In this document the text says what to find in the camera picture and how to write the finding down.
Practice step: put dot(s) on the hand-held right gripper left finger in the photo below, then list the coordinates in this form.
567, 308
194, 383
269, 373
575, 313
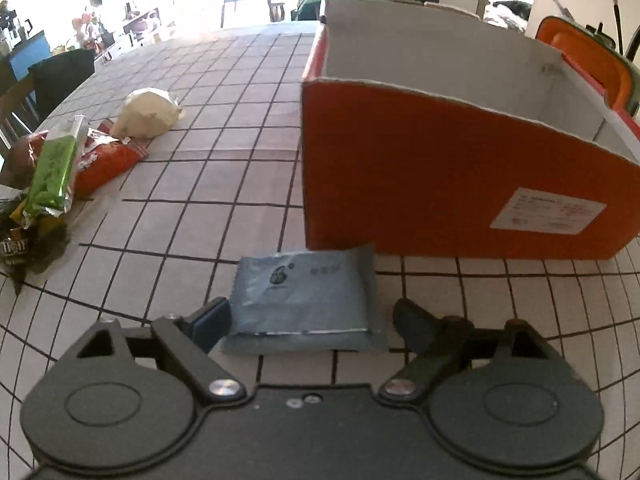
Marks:
212, 322

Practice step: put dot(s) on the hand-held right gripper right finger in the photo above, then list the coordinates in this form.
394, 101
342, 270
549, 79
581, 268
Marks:
412, 322

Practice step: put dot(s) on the blue-grey snack packet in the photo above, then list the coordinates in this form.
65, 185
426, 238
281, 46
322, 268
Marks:
310, 295

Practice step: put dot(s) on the orange cardboard box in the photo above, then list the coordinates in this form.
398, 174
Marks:
400, 170

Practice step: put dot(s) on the green snack packet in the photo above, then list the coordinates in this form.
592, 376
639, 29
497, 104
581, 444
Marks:
50, 170

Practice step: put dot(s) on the red snack packet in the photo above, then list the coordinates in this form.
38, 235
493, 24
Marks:
105, 162

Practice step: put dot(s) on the dark brown candy packet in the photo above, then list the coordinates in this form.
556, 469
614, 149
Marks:
27, 250

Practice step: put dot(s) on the white crumpled snack packet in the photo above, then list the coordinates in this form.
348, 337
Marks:
145, 112

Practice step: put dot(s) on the dark red snack bag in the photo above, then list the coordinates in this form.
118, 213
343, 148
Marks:
22, 152

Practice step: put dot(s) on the black chair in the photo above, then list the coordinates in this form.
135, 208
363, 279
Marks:
60, 77

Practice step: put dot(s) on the wooden chair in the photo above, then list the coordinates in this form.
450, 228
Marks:
15, 110

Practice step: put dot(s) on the orange tissue container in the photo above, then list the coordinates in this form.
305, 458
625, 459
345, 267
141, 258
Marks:
585, 55

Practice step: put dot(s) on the blue cabinet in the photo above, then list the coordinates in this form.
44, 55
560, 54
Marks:
30, 57

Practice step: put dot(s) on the thin black rod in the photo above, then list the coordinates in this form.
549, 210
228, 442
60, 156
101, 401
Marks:
616, 17

